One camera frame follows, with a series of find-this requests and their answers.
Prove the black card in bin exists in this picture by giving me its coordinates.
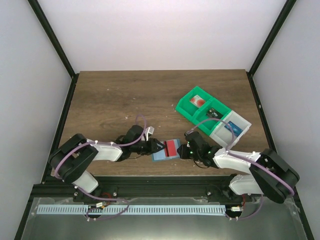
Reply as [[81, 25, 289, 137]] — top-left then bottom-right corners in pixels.
[[206, 108, 224, 120]]

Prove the green bin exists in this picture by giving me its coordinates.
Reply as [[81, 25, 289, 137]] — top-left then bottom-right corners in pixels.
[[175, 86, 213, 122], [194, 98, 231, 136]]

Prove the red white card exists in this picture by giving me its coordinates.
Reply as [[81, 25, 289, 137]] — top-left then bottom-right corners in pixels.
[[190, 95, 206, 108], [164, 140, 176, 158]]

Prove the metal base plate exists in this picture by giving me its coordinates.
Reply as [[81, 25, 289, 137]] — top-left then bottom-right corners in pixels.
[[16, 198, 307, 240]]

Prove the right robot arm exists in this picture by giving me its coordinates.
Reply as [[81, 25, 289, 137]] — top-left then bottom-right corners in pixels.
[[177, 131, 300, 204]]

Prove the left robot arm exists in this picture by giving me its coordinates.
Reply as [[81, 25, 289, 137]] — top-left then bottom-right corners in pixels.
[[48, 125, 166, 196]]

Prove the black frame post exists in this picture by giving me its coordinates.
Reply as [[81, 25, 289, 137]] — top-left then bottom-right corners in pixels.
[[248, 0, 297, 76], [27, 0, 77, 79]]

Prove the black frame post left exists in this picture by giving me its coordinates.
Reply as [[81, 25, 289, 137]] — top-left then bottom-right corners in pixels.
[[27, 0, 77, 79]]

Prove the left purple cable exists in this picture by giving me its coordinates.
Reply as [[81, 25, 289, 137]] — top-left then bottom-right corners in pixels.
[[53, 114, 148, 222]]

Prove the white bin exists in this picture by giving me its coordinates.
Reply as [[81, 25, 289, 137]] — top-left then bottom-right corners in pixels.
[[209, 110, 252, 148]]

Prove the black frame post right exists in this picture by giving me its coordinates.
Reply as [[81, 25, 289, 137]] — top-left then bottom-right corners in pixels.
[[248, 0, 297, 76]]

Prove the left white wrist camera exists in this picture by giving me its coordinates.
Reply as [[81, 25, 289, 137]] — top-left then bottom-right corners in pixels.
[[143, 126, 155, 142]]

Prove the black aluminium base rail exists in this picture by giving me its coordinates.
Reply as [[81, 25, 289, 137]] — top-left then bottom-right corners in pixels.
[[30, 176, 251, 204]]

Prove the blue card in bin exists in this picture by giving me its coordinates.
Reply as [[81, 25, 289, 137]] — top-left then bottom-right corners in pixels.
[[224, 121, 243, 136]]

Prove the green bin middle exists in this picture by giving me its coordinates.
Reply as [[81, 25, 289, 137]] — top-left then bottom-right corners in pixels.
[[194, 98, 231, 136]]

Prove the green bin far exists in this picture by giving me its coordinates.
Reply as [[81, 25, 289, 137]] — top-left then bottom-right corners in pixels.
[[175, 86, 213, 122]]

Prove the white slotted cable duct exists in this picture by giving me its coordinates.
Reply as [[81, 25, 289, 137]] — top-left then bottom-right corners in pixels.
[[36, 204, 226, 216]]

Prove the blue card holder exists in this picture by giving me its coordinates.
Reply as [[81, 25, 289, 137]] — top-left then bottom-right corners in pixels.
[[152, 139, 181, 162]]

